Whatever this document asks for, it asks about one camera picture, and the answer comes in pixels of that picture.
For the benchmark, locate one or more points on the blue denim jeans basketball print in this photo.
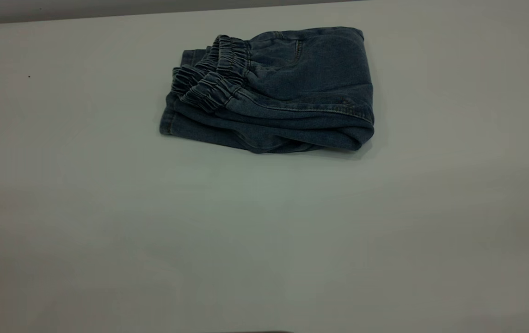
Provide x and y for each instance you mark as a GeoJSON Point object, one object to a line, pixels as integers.
{"type": "Point", "coordinates": [292, 78]}

